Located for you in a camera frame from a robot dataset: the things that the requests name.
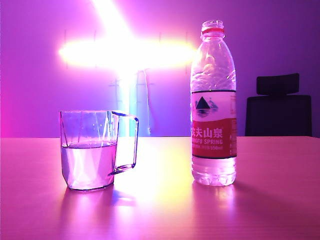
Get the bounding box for black office chair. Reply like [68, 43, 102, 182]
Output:
[244, 73, 313, 137]

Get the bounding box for Nongfu Spring water bottle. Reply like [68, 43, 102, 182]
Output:
[190, 19, 238, 187]

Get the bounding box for vertical glowing light tube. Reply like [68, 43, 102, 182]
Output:
[123, 67, 138, 138]

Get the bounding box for wall cable with inline switch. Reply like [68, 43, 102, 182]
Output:
[141, 67, 154, 136]

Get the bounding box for transparent faceted plastic mug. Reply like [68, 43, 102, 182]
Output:
[59, 109, 140, 193]

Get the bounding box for horizontal glowing light bar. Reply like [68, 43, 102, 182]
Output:
[58, 39, 198, 69]

